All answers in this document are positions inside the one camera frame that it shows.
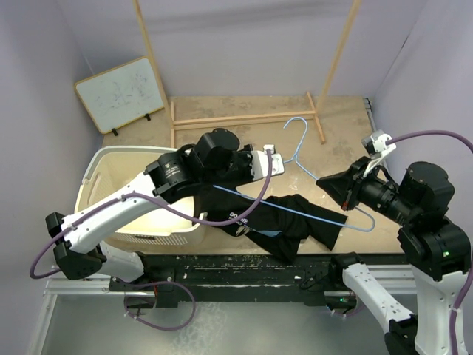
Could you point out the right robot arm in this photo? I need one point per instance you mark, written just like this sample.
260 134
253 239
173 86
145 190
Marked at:
439 252

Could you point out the wooden clothes rack frame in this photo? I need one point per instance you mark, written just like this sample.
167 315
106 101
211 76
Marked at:
316 106

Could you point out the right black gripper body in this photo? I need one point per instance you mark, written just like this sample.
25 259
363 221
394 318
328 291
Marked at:
375 189

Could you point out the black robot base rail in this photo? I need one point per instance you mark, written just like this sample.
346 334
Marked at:
170 279

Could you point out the small whiteboard with wooden frame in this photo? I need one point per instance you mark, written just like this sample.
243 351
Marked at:
121 95

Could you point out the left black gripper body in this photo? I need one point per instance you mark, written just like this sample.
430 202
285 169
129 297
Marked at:
240 169

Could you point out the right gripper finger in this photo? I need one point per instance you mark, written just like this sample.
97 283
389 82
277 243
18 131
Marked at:
339 196
339 182

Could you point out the black printed t shirt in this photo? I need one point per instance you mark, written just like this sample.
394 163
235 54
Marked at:
277 224

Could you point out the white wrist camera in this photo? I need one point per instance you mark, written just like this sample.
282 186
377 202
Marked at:
269 162
378 146

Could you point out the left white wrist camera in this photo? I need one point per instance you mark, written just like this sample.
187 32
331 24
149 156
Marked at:
269 162

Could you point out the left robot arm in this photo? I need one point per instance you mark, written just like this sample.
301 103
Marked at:
80 248

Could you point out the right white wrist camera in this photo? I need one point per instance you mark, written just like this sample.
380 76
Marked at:
378 146

